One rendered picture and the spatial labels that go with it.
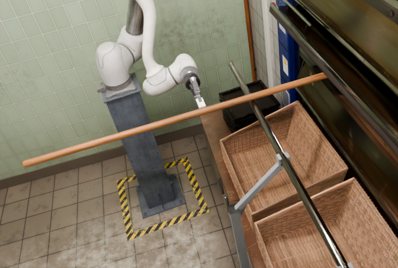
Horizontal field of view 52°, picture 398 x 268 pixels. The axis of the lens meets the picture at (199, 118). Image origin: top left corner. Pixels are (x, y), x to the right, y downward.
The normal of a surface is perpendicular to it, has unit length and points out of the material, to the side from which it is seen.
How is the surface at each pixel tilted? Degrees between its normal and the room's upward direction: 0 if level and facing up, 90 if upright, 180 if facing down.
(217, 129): 0
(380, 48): 70
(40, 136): 90
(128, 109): 90
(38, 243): 0
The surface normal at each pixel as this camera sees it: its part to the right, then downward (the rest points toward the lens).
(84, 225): -0.18, -0.76
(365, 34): -0.96, 0.00
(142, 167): 0.28, 0.57
